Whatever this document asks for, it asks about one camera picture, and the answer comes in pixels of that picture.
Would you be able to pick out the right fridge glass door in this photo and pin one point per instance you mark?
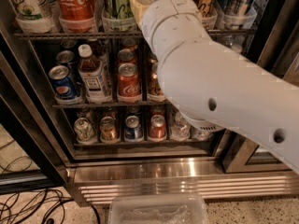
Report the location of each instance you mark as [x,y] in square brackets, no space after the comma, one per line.
[240,155]

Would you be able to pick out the water bottle bottom shelf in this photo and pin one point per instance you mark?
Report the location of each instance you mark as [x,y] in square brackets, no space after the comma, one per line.
[180,128]

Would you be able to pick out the green can bottom shelf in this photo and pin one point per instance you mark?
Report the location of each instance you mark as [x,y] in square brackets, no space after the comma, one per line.
[86,134]

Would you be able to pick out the orange la croix can top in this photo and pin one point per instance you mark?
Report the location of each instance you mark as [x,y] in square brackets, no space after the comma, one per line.
[208,12]

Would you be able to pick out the orange la croix can middle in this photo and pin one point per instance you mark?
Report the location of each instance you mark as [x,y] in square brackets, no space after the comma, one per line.
[154,91]

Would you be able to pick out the dark blue can top shelf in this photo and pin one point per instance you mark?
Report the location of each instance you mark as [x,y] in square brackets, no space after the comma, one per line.
[236,13]

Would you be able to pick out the red coca-cola can top shelf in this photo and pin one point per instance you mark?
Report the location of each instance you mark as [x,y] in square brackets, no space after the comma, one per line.
[77,16]

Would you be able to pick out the orange can bottom shelf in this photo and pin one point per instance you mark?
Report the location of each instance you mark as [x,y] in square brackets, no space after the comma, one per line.
[108,130]

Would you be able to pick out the stainless steel fridge base grille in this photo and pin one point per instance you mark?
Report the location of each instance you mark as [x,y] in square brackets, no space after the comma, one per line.
[99,183]

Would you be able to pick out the blue pepsi can middle shelf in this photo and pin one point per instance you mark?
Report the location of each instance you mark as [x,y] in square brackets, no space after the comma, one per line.
[67,91]

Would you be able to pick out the tea bottle bottom shelf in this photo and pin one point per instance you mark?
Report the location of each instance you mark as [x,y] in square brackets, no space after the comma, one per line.
[201,135]

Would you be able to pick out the orange la croix can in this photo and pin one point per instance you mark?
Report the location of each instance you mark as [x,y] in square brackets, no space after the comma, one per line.
[208,12]
[154,91]

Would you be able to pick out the green la croix can top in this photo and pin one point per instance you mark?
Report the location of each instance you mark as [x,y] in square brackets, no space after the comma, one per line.
[118,16]

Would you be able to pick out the middle wire shelf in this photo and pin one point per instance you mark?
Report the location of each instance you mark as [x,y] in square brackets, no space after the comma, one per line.
[111,104]

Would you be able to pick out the top wire shelf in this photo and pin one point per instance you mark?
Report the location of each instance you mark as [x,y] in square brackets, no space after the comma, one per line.
[112,35]

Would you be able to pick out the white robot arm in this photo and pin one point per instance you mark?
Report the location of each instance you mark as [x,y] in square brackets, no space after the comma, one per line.
[205,80]

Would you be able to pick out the red coke can bottom shelf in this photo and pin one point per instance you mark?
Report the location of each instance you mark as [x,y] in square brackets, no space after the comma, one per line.
[157,128]

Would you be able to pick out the blue pepsi can shelf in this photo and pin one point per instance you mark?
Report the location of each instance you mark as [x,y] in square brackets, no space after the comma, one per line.
[67,91]
[133,131]

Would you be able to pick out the blue pepsi can bottom shelf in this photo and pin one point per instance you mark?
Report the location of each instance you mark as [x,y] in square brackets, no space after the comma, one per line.
[133,131]

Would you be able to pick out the red coke can shelf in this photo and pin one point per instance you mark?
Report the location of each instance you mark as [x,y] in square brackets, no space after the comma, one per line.
[129,87]
[157,128]

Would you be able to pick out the open fridge glass door left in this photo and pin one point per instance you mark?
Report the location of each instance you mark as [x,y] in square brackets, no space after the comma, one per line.
[27,159]

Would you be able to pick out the clear plastic bin on floor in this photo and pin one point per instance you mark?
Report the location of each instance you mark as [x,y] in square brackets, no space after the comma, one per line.
[183,208]

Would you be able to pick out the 7up can top shelf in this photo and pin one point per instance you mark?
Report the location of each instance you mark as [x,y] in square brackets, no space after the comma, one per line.
[34,16]

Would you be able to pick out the brown tea bottle white cap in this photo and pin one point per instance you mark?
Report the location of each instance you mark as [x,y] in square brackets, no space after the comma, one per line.
[93,75]

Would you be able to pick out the wire shelf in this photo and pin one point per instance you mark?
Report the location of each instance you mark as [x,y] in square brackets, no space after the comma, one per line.
[112,35]
[111,104]

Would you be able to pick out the red coke can middle shelf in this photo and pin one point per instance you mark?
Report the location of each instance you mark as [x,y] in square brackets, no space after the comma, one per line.
[129,87]

